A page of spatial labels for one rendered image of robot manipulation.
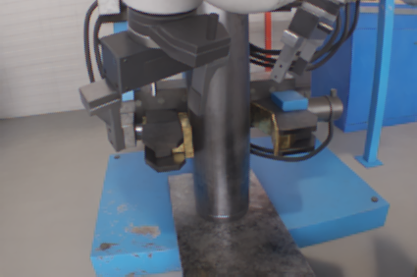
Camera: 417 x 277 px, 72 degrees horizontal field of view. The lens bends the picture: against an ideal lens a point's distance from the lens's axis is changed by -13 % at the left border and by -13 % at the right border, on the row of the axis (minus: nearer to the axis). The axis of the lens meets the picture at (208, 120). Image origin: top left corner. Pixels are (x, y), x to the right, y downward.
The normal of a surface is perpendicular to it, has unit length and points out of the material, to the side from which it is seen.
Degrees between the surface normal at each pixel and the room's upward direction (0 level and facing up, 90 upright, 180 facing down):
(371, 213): 90
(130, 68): 113
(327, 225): 90
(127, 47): 25
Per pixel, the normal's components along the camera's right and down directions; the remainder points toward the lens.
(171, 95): 0.18, 0.35
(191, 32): 0.11, -0.71
